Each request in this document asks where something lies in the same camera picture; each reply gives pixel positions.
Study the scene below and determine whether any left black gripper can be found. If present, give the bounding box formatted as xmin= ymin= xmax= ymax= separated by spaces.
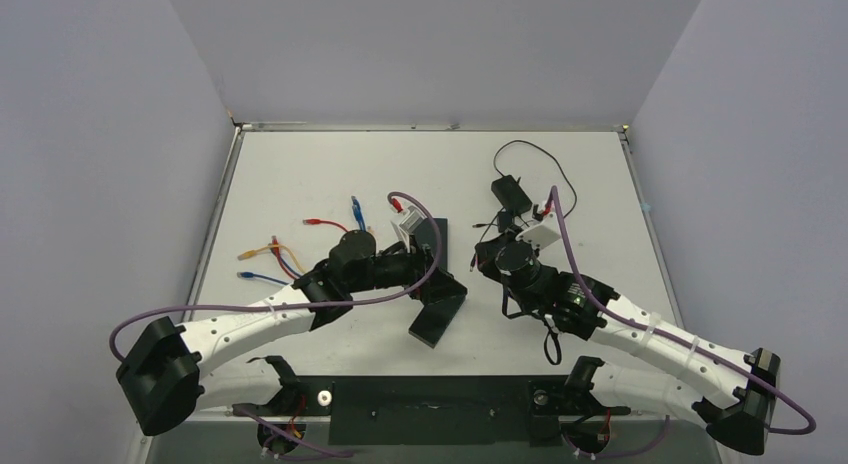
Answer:
xmin=348 ymin=235 xmax=466 ymax=305

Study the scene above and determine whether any black network switch small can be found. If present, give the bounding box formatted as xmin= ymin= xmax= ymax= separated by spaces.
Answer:
xmin=408 ymin=294 xmax=466 ymax=348

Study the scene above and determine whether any black power adapter with cord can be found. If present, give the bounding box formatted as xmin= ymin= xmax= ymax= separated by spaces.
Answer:
xmin=491 ymin=139 xmax=579 ymax=216

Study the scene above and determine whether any yellow ethernet cable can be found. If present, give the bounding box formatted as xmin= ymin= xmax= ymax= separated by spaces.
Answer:
xmin=237 ymin=243 xmax=309 ymax=277

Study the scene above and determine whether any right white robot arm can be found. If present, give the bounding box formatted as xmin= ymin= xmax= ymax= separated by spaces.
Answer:
xmin=474 ymin=233 xmax=781 ymax=456

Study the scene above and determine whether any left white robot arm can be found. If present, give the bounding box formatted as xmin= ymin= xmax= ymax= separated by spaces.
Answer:
xmin=116 ymin=231 xmax=468 ymax=436

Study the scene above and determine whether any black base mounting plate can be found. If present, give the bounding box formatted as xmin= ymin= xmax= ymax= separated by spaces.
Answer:
xmin=258 ymin=375 xmax=630 ymax=445

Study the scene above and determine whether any black network switch upright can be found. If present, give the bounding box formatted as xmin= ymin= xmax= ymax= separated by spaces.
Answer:
xmin=413 ymin=217 xmax=450 ymax=281

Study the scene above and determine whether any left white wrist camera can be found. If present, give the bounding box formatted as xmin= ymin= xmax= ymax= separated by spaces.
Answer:
xmin=390 ymin=205 xmax=427 ymax=250

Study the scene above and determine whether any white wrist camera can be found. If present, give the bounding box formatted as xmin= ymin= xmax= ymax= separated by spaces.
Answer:
xmin=390 ymin=205 xmax=427 ymax=250
xmin=516 ymin=216 xmax=562 ymax=251

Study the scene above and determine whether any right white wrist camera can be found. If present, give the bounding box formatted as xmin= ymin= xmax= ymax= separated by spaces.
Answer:
xmin=516 ymin=216 xmax=562 ymax=251

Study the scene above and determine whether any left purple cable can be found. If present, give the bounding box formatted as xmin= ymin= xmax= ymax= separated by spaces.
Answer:
xmin=109 ymin=191 xmax=444 ymax=364

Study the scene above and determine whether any purple cable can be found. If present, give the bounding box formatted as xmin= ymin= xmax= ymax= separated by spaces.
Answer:
xmin=109 ymin=191 xmax=444 ymax=364
xmin=547 ymin=185 xmax=817 ymax=436

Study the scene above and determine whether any blue ethernet cable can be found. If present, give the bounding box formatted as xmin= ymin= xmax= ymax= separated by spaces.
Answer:
xmin=237 ymin=195 xmax=368 ymax=287

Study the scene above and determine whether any red ethernet cable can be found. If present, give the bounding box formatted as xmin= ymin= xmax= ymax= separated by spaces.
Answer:
xmin=268 ymin=217 xmax=352 ymax=282

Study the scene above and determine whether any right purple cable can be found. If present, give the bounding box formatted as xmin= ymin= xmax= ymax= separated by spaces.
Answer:
xmin=547 ymin=185 xmax=817 ymax=436

